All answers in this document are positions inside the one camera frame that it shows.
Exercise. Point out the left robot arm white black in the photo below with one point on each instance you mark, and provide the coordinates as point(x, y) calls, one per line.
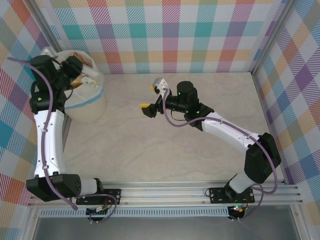
point(48, 140)

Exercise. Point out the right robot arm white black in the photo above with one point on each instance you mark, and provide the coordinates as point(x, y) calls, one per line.
point(230, 130)

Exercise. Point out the white bin with blue band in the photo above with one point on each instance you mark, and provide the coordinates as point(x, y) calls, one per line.
point(92, 107)

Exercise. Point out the left controller board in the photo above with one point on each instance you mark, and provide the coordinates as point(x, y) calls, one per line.
point(97, 211)

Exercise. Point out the controller board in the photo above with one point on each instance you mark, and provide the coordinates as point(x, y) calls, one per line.
point(97, 211)
point(237, 208)

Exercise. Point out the right controller board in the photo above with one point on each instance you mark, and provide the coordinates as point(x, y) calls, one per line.
point(237, 208)

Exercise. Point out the aluminium frame post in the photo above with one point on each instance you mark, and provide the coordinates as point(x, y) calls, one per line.
point(47, 27)
point(272, 37)

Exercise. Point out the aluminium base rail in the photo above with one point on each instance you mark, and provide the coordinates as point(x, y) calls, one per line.
point(162, 193)

